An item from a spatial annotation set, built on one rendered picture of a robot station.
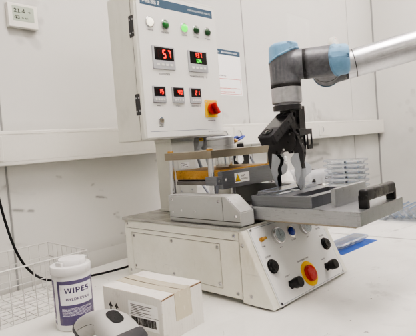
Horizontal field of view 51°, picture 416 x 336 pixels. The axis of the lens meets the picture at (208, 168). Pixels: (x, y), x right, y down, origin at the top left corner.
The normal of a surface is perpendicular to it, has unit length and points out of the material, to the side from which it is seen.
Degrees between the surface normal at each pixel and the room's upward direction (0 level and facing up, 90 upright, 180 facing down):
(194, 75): 90
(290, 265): 65
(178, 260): 90
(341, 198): 90
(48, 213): 90
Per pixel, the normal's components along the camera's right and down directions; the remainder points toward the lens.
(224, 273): -0.69, 0.09
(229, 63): 0.74, -0.03
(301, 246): 0.61, -0.44
